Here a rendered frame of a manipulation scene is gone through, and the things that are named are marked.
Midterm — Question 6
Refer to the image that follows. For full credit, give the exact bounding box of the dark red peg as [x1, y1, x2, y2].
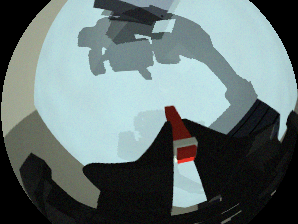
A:
[165, 105, 197, 164]

